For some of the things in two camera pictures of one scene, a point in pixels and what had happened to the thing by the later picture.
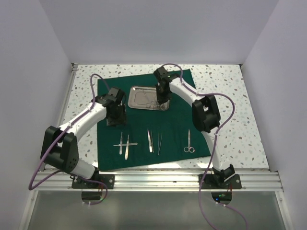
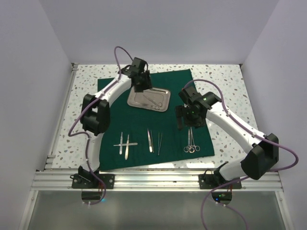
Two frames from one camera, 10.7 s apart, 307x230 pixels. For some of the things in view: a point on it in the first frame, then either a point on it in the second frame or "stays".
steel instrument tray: (146, 97) stays
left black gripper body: (118, 117) -> (145, 82)
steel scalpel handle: (126, 155) stays
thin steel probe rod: (126, 144) stays
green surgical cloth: (149, 136) stays
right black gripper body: (162, 95) -> (191, 120)
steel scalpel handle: (121, 146) stays
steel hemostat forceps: (149, 103) -> (157, 107)
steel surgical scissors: (189, 149) stays
